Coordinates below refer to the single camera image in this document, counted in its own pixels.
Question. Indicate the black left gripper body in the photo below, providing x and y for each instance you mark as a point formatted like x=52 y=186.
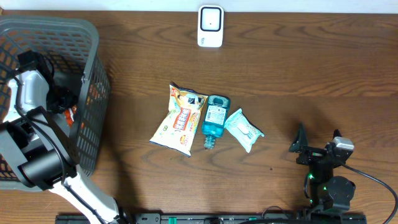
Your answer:
x=56 y=94

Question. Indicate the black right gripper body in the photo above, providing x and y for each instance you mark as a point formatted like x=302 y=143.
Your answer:
x=312 y=155

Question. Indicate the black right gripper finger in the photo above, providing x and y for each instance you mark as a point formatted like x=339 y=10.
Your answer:
x=336 y=133
x=300 y=142

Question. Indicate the light green wet wipes pack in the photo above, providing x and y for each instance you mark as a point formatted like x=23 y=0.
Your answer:
x=245 y=132

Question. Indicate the blue mouthwash bottle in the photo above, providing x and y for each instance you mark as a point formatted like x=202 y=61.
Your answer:
x=215 y=118

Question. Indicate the yellow snack bag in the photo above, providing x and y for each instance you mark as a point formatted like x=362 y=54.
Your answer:
x=178 y=129

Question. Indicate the orange snack bar wrapper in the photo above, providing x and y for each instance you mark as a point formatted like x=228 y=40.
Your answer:
x=69 y=115

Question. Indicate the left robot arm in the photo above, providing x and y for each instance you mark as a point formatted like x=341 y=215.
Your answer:
x=50 y=132

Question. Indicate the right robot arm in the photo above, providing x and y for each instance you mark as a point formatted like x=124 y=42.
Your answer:
x=328 y=194

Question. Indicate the grey plastic shopping basket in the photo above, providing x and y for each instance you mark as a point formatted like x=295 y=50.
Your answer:
x=70 y=43

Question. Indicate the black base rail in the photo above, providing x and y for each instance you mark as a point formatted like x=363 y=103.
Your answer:
x=273 y=217

